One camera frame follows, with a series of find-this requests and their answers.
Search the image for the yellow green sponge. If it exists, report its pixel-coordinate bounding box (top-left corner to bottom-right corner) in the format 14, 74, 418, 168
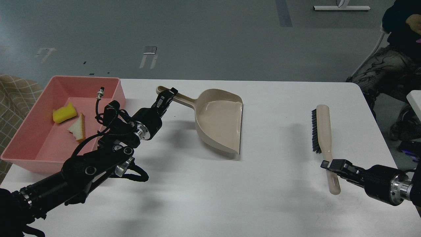
52, 102, 77, 123

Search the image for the pink plastic bin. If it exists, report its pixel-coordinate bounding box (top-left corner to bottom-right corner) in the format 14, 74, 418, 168
1, 76, 125, 173

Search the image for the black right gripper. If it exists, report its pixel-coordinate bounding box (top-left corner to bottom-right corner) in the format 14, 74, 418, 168
320, 159, 412, 206

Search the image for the beige checkered cloth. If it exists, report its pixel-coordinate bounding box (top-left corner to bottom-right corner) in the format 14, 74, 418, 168
0, 74, 44, 185

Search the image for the person in teal sweater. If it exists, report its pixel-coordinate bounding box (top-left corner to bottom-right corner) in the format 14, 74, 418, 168
346, 0, 421, 141

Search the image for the beige plastic dustpan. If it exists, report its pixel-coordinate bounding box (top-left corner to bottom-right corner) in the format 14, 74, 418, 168
173, 89, 243, 155

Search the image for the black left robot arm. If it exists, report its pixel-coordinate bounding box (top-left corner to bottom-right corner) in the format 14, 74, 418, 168
1, 88, 178, 237

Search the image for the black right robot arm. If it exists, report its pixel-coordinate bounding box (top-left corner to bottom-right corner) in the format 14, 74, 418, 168
320, 141, 421, 207

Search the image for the white bread slice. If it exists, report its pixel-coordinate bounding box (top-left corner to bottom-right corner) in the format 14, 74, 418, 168
67, 113, 86, 143

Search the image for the white office chair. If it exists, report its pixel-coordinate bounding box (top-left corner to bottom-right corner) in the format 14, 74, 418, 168
351, 24, 390, 77

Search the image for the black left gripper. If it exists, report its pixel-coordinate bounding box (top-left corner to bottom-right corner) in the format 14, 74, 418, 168
131, 88, 178, 141

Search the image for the beige hand brush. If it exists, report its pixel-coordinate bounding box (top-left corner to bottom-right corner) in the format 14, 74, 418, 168
311, 104, 341, 195

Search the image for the white stand base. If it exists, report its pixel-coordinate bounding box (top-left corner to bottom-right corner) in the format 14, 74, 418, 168
313, 0, 371, 12

